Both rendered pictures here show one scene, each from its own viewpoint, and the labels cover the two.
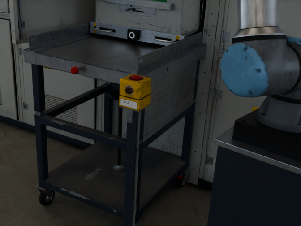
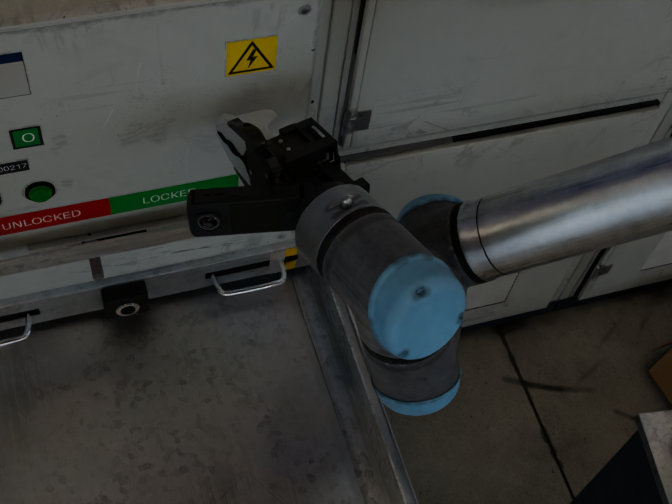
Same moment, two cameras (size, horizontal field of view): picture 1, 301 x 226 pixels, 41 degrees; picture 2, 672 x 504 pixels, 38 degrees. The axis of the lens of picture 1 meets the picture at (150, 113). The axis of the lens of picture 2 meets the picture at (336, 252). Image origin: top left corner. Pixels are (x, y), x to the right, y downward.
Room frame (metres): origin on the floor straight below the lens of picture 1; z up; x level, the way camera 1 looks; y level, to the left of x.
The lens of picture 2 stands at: (1.40, 0.45, 2.07)
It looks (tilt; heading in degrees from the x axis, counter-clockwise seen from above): 56 degrees down; 307
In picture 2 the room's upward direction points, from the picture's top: 11 degrees clockwise
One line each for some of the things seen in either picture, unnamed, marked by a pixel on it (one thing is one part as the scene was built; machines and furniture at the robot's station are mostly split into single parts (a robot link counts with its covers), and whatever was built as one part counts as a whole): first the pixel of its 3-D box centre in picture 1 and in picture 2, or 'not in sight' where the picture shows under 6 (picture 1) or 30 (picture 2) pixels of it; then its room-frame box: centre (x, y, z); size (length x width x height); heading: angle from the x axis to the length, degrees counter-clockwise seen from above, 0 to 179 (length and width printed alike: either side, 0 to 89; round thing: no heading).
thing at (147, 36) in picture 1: (136, 33); (120, 278); (2.03, 0.09, 0.90); 0.54 x 0.05 x 0.06; 64
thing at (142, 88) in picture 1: (135, 92); not in sight; (1.27, 0.06, 0.85); 0.08 x 0.08 x 0.10; 63
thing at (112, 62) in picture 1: (122, 53); (141, 387); (1.91, 0.16, 0.82); 0.68 x 0.62 x 0.06; 153
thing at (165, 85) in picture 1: (120, 120); not in sight; (1.91, 0.16, 0.46); 0.64 x 0.58 x 0.66; 153
